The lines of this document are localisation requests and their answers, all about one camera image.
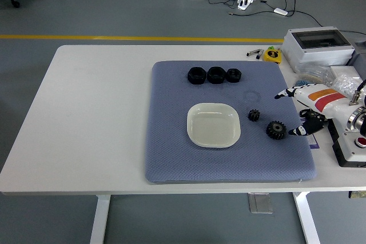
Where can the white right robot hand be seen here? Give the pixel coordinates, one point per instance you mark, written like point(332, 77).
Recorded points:
point(320, 98)

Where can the large black gear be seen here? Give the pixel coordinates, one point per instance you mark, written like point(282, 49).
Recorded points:
point(271, 133)

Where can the small black gear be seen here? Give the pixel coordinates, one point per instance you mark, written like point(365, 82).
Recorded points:
point(251, 116)

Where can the flat white box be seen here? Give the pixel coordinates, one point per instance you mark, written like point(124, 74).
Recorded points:
point(346, 69)

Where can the white button control box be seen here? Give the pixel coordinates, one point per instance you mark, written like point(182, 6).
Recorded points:
point(351, 152)

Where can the small black hex nut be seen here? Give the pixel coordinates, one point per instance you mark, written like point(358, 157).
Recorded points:
point(230, 79)

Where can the large black hex nut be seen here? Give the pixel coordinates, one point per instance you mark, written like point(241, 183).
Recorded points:
point(213, 80)
point(191, 79)

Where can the clear bag of resistors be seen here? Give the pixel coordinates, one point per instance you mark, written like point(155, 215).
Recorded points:
point(311, 72)

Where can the clear bag of plastic parts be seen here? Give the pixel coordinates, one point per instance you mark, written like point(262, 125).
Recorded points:
point(346, 85)

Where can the purple edged paper card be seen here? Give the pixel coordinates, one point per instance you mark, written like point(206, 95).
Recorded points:
point(313, 142)

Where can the grey metal case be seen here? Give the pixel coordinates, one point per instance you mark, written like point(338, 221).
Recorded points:
point(358, 52)

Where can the yellow tape measure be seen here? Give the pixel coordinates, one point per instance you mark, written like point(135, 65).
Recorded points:
point(273, 55)

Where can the blue black marker pen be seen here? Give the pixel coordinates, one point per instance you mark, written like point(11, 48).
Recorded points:
point(258, 56)

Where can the white flat adapter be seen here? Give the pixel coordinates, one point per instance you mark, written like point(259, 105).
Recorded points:
point(280, 11)

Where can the white square dish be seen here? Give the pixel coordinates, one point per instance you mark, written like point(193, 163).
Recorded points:
point(211, 129)

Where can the metal floor plate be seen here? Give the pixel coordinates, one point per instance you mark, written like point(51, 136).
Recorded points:
point(260, 202)

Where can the white table leg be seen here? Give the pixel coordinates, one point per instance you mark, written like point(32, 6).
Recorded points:
point(307, 218)
point(100, 218)

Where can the white power strip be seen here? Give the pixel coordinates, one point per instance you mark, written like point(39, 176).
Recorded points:
point(245, 1)

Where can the blue-grey padded mat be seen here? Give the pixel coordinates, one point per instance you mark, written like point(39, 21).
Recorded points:
point(171, 141)

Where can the grey electrical enclosure box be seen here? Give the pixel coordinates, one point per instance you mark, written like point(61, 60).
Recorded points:
point(317, 52)

